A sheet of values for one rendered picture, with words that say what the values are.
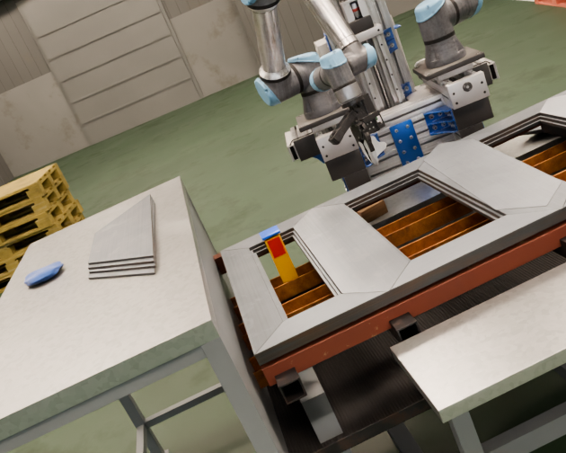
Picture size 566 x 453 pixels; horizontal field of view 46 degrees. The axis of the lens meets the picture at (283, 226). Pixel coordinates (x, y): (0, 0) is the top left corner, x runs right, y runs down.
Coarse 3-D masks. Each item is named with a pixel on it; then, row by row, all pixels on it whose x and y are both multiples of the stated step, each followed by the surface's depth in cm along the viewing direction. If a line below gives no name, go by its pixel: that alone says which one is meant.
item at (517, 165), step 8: (504, 168) 185; (512, 168) 183; (520, 168) 181; (480, 176) 187; (488, 176) 185; (496, 176) 182; (504, 176) 180; (464, 184) 186; (472, 184) 184; (480, 184) 182; (488, 184) 180
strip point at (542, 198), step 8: (560, 184) 163; (536, 192) 164; (544, 192) 162; (552, 192) 160; (520, 200) 163; (528, 200) 162; (536, 200) 160; (544, 200) 158; (504, 208) 163; (512, 208) 162; (520, 208) 160
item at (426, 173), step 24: (528, 120) 215; (552, 120) 209; (432, 168) 208; (384, 192) 211; (456, 192) 186; (552, 216) 152; (288, 240) 209; (504, 240) 151; (312, 264) 185; (456, 264) 150; (336, 288) 163; (408, 288) 150; (360, 312) 149; (312, 336) 148; (264, 360) 148
